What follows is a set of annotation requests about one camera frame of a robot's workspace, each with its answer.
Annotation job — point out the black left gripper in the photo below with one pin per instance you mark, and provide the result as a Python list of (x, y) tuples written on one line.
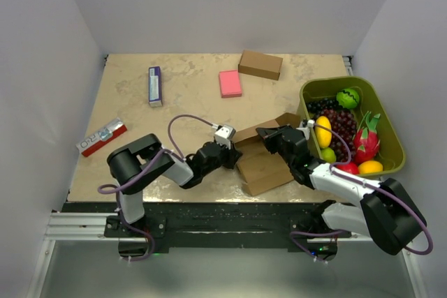
[(233, 155)]

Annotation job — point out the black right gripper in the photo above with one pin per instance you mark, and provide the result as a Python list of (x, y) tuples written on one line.
[(269, 135)]

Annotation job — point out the brown cardboard box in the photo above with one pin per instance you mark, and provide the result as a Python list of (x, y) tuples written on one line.
[(260, 65), (262, 171)]

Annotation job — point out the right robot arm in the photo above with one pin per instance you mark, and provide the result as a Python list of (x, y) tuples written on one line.
[(381, 210)]

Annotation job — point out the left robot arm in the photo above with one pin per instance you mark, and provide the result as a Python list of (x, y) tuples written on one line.
[(136, 165)]

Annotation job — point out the closed brown cardboard box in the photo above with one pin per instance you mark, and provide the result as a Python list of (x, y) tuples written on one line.
[(260, 65)]

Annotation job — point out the purple toothpaste box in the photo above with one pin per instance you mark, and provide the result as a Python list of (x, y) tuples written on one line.
[(154, 87)]

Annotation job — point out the red white toothpaste box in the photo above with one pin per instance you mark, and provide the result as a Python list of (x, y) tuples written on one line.
[(101, 137)]

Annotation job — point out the dark blue toy grapes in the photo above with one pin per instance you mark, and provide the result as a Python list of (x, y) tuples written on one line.
[(317, 106)]

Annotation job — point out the pink sticky note pad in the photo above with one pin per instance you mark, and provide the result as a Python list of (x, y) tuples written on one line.
[(229, 84)]

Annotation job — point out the green toy lime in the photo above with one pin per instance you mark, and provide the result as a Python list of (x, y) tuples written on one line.
[(328, 155)]

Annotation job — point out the red purple toy grapes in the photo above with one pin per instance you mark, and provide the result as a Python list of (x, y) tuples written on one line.
[(344, 124)]

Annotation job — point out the green toy melon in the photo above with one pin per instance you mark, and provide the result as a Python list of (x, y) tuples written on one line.
[(348, 98)]

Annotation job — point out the red toy apple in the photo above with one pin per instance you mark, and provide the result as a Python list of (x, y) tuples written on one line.
[(350, 168)]

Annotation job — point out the pink toy dragon fruit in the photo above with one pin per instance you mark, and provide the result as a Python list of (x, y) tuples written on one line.
[(366, 140)]

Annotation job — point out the orange yellow toy fruit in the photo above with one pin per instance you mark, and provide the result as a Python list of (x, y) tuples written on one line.
[(370, 167)]

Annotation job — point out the olive green plastic bin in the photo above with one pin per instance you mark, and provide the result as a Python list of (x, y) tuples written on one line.
[(391, 153)]

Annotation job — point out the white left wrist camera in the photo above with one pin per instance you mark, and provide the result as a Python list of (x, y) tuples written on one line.
[(224, 134)]

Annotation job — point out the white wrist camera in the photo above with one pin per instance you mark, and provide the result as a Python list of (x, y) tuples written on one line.
[(306, 126), (224, 134)]

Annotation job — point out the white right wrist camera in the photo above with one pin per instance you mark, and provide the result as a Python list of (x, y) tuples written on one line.
[(306, 126)]

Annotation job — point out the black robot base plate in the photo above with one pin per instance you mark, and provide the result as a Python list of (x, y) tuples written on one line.
[(290, 226)]

